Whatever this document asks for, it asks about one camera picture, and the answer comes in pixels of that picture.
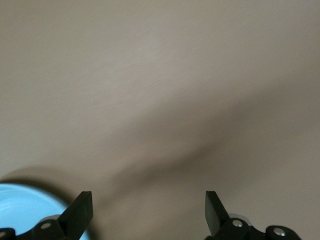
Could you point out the blue plate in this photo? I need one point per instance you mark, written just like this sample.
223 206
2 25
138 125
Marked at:
20 205

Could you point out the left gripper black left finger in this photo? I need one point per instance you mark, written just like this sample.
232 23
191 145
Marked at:
75 220

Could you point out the brown table cover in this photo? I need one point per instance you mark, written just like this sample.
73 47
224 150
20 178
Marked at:
150 75

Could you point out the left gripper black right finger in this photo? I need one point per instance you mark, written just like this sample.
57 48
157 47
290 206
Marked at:
217 220

